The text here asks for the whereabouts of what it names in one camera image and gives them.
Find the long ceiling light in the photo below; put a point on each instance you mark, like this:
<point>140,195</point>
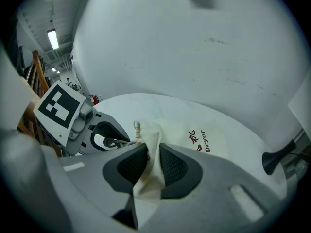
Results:
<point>53,39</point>

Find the white shade table lamp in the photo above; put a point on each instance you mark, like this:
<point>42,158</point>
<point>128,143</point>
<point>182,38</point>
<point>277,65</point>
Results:
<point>274,159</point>

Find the person's black jacket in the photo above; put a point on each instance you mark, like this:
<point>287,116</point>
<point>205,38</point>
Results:
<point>15,52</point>

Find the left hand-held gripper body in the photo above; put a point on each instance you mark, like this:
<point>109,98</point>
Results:
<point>58,110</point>

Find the brown wooden staircase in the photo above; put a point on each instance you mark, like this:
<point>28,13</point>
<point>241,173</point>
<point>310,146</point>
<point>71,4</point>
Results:
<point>36,69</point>

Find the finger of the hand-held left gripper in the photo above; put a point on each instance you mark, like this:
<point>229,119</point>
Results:
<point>91,148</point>
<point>111,122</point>

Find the red fire extinguisher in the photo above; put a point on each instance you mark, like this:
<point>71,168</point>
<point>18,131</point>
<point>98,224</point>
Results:
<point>95,99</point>

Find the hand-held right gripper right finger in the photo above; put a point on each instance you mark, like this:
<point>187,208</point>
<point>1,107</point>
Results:
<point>218,178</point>

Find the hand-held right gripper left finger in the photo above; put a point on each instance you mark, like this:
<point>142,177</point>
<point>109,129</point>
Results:
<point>97,176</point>

